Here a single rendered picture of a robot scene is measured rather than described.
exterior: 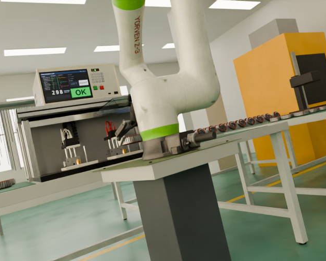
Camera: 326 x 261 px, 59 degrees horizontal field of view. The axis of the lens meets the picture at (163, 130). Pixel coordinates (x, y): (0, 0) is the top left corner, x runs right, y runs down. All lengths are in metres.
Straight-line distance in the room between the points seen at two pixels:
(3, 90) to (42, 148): 6.48
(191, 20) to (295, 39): 4.03
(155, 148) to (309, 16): 6.08
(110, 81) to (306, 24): 5.49
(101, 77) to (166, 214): 1.08
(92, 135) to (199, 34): 1.04
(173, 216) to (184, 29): 0.55
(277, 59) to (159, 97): 4.01
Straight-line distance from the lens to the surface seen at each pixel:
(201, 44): 0.93
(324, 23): 6.57
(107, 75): 1.74
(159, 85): 0.87
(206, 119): 5.35
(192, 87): 0.90
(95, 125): 1.77
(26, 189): 1.19
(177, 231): 0.83
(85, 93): 1.67
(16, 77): 8.23
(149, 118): 0.86
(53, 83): 1.66
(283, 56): 4.73
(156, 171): 0.70
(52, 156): 1.71
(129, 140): 1.36
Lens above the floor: 0.79
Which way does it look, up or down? 2 degrees up
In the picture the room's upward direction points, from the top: 13 degrees counter-clockwise
